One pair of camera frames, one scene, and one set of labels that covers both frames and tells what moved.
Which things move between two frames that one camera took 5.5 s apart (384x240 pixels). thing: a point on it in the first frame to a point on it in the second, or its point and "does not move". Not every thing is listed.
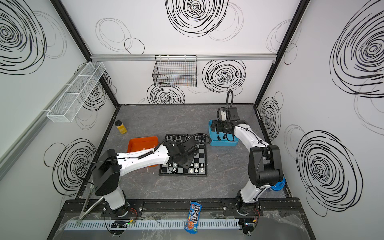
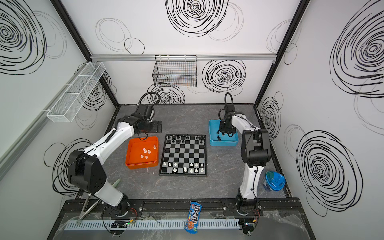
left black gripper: (186, 159) to (154, 126)
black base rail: (100, 208) does not move
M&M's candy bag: (193, 219) does not move
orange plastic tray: (141, 143) does not move
